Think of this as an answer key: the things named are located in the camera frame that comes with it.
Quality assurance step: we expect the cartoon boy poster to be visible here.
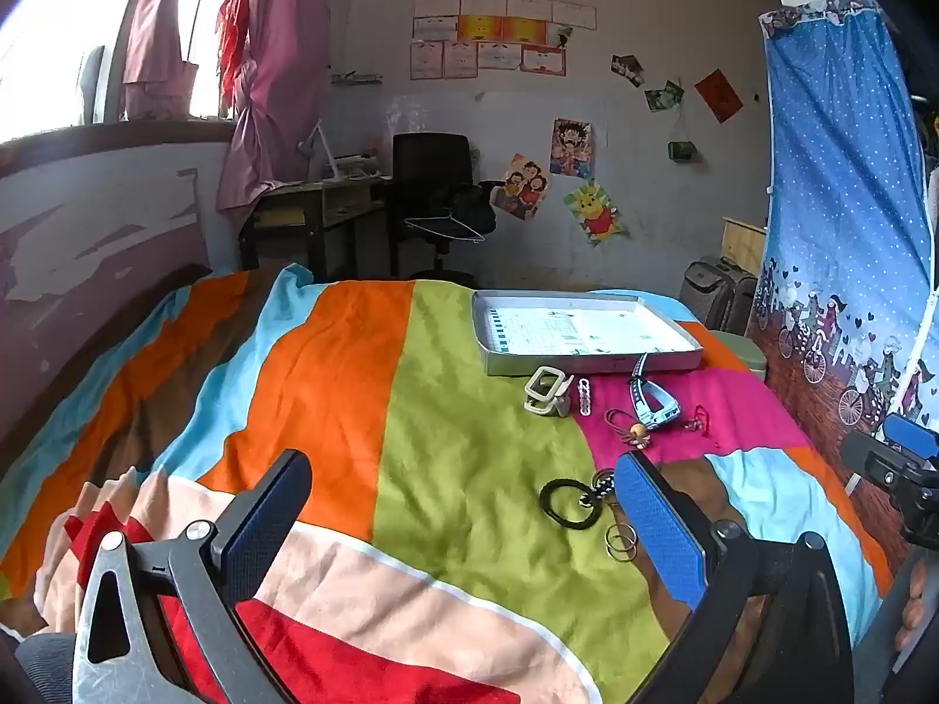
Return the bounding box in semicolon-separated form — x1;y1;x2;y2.
549;117;597;181

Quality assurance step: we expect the green wall photo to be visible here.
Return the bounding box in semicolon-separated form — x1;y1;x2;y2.
644;79;685;113

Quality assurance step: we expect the cartoon family poster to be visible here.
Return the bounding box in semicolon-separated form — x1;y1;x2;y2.
490;154;551;221

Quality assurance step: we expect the red paper sheet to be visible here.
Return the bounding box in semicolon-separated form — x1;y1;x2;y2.
694;69;745;124

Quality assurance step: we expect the white desk lamp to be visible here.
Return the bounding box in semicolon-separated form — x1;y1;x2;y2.
297;121;342;181

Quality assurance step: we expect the black white beaded keychain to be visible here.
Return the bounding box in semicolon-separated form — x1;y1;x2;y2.
579;471;619;510

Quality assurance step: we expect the group of wall certificates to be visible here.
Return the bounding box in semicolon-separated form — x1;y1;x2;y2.
409;0;599;82

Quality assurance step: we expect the hair tie with wooden bead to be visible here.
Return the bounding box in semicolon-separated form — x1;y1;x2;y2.
605;411;650;448

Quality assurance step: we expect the wooden box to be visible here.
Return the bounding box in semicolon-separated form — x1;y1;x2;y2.
721;216;768;272

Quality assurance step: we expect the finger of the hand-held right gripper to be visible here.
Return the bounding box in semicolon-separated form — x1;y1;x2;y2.
884;412;939;459
841;431;918;489

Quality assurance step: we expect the black hair tie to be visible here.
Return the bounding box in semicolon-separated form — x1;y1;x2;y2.
540;478;599;529

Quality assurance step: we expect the blue and white wristwatch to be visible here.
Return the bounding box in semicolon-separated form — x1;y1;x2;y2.
627;353;682;428

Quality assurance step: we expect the red tassel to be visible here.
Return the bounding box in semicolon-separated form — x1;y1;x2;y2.
218;0;251;100

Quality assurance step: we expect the colourful striped blanket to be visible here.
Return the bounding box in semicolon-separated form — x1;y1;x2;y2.
0;264;892;704

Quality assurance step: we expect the wooden desk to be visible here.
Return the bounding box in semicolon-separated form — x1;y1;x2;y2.
238;176;393;283

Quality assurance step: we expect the large pink curtain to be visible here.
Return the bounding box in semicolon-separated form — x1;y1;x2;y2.
216;0;331;217

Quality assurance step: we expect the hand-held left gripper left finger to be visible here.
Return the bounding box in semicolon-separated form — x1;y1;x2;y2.
72;449;314;704

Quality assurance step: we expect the yellow bear sticker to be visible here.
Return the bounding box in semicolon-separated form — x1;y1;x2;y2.
563;177;624;245

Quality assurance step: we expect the grey suitcase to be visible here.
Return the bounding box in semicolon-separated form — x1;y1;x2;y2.
681;255;758;334

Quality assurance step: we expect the white clothes hanger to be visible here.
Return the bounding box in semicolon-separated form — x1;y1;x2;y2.
403;209;487;245

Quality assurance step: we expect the person's right hand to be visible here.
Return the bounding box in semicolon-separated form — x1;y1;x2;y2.
895;561;939;654

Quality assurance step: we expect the black office chair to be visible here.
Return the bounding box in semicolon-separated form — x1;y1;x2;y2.
385;133;500;287

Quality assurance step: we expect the grey cardboard tray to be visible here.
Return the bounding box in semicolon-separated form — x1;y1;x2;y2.
471;289;704;378

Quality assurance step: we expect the small pink curtain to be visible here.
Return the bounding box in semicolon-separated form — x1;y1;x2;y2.
121;0;199;122

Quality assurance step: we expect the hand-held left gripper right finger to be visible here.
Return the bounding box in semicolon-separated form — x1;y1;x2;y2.
614;449;856;704

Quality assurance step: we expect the beige square watch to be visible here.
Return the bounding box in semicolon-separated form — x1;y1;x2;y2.
523;365;574;418

